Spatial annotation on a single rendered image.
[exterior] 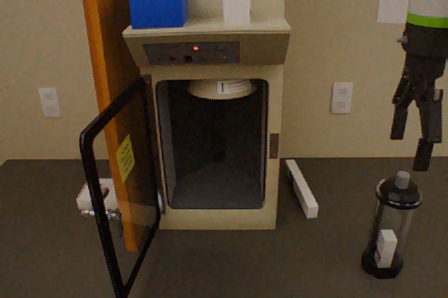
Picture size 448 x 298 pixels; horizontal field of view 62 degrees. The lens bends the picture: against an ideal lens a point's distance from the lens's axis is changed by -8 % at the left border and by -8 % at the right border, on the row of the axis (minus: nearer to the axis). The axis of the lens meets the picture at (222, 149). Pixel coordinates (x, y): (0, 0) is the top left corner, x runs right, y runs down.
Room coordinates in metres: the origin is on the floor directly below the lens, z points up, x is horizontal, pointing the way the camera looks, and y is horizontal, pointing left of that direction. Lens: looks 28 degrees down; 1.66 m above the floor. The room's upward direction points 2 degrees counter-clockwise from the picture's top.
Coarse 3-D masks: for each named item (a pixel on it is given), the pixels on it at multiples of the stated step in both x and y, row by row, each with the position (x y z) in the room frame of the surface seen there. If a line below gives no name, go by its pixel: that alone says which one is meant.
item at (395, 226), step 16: (384, 208) 0.68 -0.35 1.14; (416, 208) 0.67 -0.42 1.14; (384, 224) 0.67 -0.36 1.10; (400, 224) 0.66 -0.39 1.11; (368, 240) 0.71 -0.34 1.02; (384, 240) 0.66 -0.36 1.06; (400, 240) 0.66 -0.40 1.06; (368, 256) 0.69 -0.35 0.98; (384, 256) 0.66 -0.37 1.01; (400, 256) 0.66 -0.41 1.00
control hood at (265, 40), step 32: (128, 32) 0.76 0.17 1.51; (160, 32) 0.76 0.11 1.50; (192, 32) 0.76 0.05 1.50; (224, 32) 0.75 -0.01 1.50; (256, 32) 0.75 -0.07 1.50; (288, 32) 0.75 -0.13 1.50; (160, 64) 0.84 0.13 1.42; (192, 64) 0.84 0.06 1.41; (224, 64) 0.84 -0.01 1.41; (256, 64) 0.84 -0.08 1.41
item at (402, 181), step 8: (400, 176) 0.69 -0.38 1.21; (408, 176) 0.69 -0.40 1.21; (384, 184) 0.71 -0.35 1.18; (392, 184) 0.71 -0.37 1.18; (400, 184) 0.69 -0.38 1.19; (408, 184) 0.70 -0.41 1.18; (416, 184) 0.70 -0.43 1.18; (384, 192) 0.69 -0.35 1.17; (392, 192) 0.68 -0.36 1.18; (400, 192) 0.67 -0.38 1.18; (408, 192) 0.67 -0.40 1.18; (416, 192) 0.67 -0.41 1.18; (400, 200) 0.66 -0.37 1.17; (408, 200) 0.66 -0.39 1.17
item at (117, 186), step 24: (120, 96) 0.73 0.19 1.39; (96, 120) 0.62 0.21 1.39; (120, 120) 0.71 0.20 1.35; (144, 120) 0.83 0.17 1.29; (96, 144) 0.60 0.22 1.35; (120, 144) 0.69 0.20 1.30; (144, 144) 0.82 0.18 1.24; (120, 168) 0.68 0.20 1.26; (144, 168) 0.80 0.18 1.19; (120, 192) 0.66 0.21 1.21; (144, 192) 0.78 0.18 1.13; (96, 216) 0.56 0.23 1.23; (144, 216) 0.75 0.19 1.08; (120, 240) 0.62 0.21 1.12; (144, 240) 0.73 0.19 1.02; (120, 264) 0.60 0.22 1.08
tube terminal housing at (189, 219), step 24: (192, 0) 0.87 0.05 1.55; (216, 0) 0.87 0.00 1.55; (264, 0) 0.86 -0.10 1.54; (144, 72) 0.88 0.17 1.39; (168, 72) 0.87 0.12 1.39; (192, 72) 0.87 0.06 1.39; (216, 72) 0.87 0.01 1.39; (240, 72) 0.87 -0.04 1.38; (264, 72) 0.86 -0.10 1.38; (168, 216) 0.87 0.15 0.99; (192, 216) 0.87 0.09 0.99; (216, 216) 0.87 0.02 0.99; (240, 216) 0.87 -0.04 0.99; (264, 216) 0.86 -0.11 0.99
